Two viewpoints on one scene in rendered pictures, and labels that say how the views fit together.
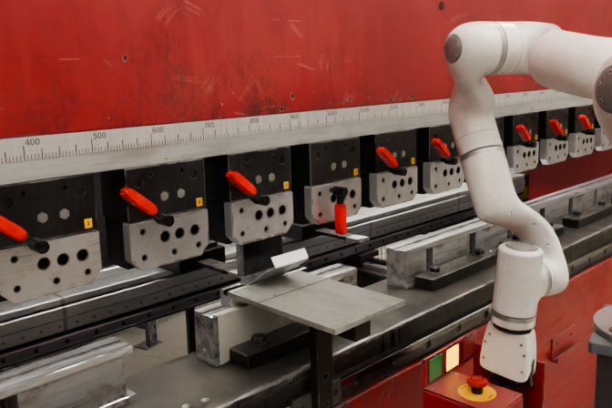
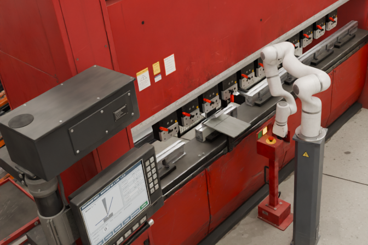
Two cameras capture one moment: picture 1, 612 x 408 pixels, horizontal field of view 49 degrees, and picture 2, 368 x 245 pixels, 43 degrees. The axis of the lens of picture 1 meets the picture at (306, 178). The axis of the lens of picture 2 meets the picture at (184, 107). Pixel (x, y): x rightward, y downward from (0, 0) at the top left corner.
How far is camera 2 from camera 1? 2.09 m
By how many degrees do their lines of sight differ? 22
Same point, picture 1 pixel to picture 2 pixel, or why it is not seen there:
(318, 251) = not seen: hidden behind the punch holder
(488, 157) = (274, 79)
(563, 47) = (289, 65)
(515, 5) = (288, 2)
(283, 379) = (220, 145)
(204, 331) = (198, 134)
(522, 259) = (282, 108)
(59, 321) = not seen: hidden behind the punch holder
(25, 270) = (166, 134)
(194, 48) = (194, 72)
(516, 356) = (281, 131)
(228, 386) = (207, 148)
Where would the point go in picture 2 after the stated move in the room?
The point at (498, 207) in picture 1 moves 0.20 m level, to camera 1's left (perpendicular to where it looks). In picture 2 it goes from (276, 93) to (247, 96)
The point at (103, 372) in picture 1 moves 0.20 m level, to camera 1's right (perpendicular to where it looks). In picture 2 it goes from (179, 150) to (209, 147)
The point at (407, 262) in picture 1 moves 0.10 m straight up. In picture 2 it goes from (252, 99) to (251, 87)
